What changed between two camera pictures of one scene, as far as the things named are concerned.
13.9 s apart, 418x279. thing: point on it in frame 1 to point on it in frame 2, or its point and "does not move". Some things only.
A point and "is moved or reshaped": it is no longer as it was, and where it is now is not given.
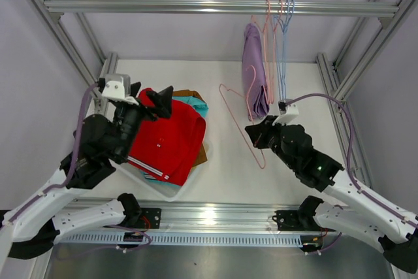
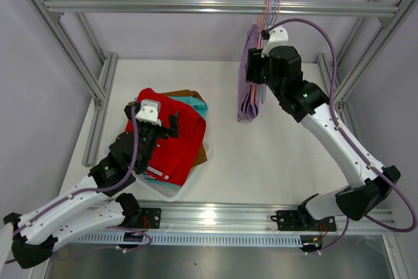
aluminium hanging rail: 221,6 does not move
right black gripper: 257,133 to 255,61
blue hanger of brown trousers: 282,50 is moved or reshaped
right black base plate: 289,221 does not move
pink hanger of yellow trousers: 273,53 is moved or reshaped
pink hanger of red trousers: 251,74 to 257,91
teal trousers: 203,109 does not move
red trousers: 166,147 does not move
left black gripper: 163,101 to 172,131
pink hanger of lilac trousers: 268,91 to 255,88
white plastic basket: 171,193 does not move
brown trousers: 202,157 does not move
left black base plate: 149,218 does not move
